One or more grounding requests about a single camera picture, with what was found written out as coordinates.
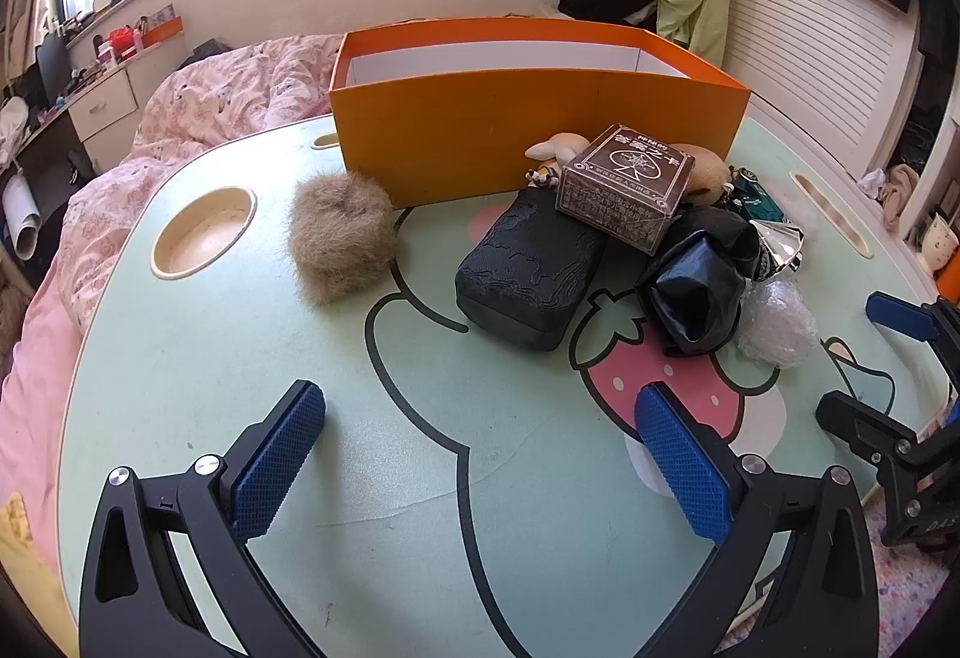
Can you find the white slatted wardrobe door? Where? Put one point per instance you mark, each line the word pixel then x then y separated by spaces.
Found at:
pixel 810 65

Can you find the white paper roll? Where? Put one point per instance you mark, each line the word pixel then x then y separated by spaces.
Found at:
pixel 19 215

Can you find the black embossed case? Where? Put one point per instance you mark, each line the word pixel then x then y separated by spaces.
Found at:
pixel 525 275

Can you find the white dotted mug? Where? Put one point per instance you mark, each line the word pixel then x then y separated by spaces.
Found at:
pixel 940 244

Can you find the brown card box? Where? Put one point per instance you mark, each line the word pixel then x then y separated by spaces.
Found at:
pixel 622 193

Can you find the brown fur pompom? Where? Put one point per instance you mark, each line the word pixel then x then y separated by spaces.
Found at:
pixel 341 238

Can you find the beige cloth bundle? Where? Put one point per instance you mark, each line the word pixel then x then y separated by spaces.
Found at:
pixel 896 193

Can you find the white clothing pile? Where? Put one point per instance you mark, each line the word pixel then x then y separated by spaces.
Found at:
pixel 9 125

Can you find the orange cardboard box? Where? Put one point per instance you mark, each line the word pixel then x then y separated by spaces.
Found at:
pixel 487 125

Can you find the green cartoon printed desktop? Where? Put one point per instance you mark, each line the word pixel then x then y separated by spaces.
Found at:
pixel 450 478

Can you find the green toy car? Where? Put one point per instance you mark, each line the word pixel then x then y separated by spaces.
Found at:
pixel 757 200

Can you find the colourful speckled rug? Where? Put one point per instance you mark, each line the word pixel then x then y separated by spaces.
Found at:
pixel 900 583

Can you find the beige curtain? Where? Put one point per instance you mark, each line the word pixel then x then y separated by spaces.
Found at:
pixel 22 12

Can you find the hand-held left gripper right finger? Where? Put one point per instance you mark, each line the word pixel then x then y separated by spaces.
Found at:
pixel 679 463

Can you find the pink floral quilt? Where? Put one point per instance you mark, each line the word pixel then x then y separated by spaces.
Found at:
pixel 225 95

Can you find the white drawer cabinet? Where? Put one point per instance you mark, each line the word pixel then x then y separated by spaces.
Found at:
pixel 105 103

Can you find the black monitor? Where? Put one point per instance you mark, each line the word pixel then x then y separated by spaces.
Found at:
pixel 52 65

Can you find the yellow cloth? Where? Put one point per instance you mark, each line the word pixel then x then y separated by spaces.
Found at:
pixel 19 553

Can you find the white wall shelf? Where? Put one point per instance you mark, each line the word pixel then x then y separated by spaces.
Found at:
pixel 941 178

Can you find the brown capybara plush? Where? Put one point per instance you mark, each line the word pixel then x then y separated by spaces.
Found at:
pixel 709 174

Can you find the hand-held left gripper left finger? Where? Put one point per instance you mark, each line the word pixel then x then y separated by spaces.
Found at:
pixel 281 463

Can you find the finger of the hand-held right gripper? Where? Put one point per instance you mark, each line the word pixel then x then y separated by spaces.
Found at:
pixel 900 316
pixel 859 425

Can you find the small orange tray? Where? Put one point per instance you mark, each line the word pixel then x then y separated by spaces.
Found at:
pixel 161 33

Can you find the red container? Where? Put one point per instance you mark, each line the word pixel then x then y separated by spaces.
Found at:
pixel 121 37

